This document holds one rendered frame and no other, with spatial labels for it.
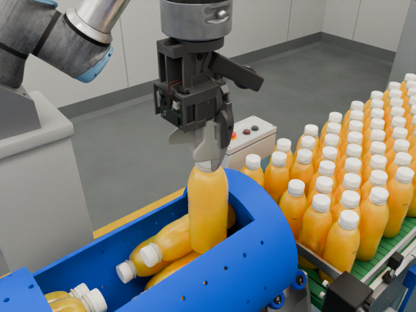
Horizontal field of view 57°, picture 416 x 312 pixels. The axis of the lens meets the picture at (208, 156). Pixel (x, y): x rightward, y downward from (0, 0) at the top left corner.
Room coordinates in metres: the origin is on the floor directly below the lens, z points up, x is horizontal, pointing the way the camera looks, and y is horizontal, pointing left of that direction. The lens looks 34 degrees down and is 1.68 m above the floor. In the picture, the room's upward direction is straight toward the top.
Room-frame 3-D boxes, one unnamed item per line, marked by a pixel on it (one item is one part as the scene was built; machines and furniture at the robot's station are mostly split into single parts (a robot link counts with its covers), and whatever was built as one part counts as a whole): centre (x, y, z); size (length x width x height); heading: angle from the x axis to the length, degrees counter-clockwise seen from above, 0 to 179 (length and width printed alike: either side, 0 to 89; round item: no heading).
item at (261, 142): (0.99, -0.10, 1.05); 0.20 x 0.10 x 0.10; 130
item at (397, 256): (0.61, -0.45, 0.94); 0.03 x 0.02 x 0.08; 130
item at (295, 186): (0.73, -0.21, 1.09); 0.04 x 0.04 x 0.02
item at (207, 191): (0.51, 0.00, 1.23); 0.07 x 0.07 x 0.19
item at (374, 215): (0.70, -0.40, 0.99); 0.07 x 0.07 x 0.19
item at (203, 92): (0.49, 0.02, 1.47); 0.09 x 0.08 x 0.12; 130
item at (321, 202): (0.67, -0.26, 1.09); 0.04 x 0.04 x 0.02
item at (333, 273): (0.68, -0.19, 0.96); 0.40 x 0.01 x 0.03; 40
